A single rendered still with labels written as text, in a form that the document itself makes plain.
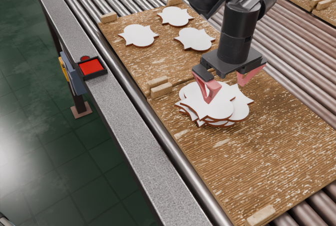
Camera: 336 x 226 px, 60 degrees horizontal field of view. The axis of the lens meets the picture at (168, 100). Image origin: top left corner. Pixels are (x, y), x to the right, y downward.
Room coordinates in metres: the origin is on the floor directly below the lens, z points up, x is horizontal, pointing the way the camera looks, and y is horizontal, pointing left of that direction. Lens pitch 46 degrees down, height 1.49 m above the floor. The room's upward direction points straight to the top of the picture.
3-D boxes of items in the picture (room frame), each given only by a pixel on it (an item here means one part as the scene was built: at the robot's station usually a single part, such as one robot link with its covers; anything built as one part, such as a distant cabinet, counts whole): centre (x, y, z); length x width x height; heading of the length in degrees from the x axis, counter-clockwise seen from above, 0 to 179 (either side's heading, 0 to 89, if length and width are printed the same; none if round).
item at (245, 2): (0.45, -0.13, 1.23); 0.07 x 0.06 x 0.07; 145
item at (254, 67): (0.46, -0.15, 1.10); 0.07 x 0.07 x 0.09; 35
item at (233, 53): (0.44, -0.12, 1.17); 0.10 x 0.07 x 0.07; 125
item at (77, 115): (1.34, 0.60, 0.43); 0.12 x 0.12 x 0.85; 29
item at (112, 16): (0.93, 0.21, 0.95); 0.06 x 0.02 x 0.03; 118
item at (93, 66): (0.68, 0.23, 0.92); 0.06 x 0.06 x 0.01; 29
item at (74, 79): (0.86, 0.34, 0.77); 0.14 x 0.11 x 0.18; 29
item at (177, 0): (1.06, -0.03, 0.95); 0.06 x 0.02 x 0.03; 118
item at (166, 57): (0.82, 0.00, 0.93); 0.41 x 0.35 x 0.02; 28
